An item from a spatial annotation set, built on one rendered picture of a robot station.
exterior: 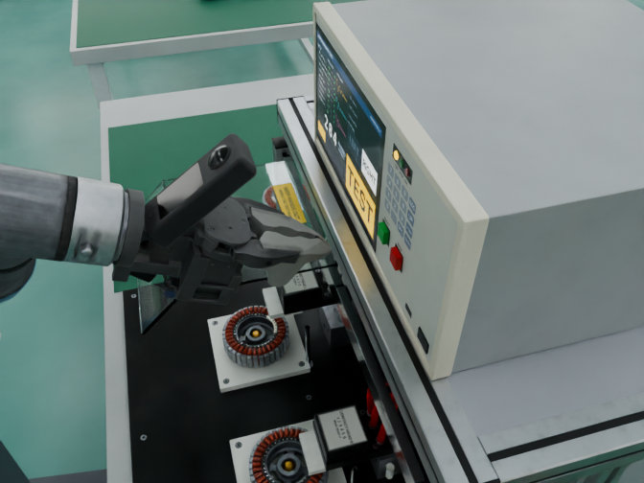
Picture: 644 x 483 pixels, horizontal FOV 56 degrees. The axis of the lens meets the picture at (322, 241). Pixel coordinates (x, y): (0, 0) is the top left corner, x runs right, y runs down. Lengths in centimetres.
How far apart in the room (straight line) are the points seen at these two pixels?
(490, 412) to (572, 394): 9
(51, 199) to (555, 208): 40
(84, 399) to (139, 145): 84
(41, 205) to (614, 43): 62
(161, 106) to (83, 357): 87
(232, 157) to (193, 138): 109
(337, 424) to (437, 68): 48
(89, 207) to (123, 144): 111
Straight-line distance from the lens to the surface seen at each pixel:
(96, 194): 55
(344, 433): 85
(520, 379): 64
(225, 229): 57
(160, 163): 154
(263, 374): 102
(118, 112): 178
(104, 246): 54
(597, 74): 71
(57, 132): 327
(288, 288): 94
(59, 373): 214
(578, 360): 67
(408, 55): 69
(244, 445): 95
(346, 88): 71
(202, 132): 163
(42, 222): 53
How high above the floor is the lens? 161
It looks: 43 degrees down
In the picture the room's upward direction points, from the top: straight up
